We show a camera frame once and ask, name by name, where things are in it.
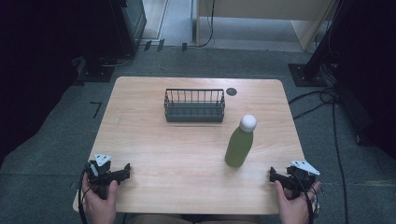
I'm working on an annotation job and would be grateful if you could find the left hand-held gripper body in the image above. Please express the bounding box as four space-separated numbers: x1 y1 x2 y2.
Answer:
85 153 125 201

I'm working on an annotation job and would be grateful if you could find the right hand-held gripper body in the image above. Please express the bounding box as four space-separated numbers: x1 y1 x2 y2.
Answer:
278 160 321 201

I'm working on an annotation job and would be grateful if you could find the green bottle with white cap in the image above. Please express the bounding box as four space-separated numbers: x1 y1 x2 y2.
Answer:
224 114 259 169

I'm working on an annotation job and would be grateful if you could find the dark grey wire basket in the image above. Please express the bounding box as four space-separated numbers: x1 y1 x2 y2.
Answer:
163 88 226 123

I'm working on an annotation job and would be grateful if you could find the person's right hand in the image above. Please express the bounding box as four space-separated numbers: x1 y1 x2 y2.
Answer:
274 179 322 224

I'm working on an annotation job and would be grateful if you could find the person's left hand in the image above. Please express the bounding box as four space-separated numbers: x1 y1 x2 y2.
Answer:
81 179 120 224

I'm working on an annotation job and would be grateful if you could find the black metal stand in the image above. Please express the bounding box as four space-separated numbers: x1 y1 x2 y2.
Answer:
287 0 349 88
72 46 132 87

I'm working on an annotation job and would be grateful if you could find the black cabinet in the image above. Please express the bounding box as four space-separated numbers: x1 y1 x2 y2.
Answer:
106 0 148 59

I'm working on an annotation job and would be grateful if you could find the light wooden partition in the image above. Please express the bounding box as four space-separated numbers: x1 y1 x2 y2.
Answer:
195 0 339 52

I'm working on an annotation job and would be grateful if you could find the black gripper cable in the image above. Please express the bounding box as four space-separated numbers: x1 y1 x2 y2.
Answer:
292 174 321 224
77 164 97 224

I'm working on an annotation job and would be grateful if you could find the black floor cable bundle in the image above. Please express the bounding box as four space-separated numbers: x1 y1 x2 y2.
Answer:
288 49 350 224

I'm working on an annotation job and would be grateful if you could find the black hanging cable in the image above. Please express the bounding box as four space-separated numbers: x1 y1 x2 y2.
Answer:
196 0 217 49

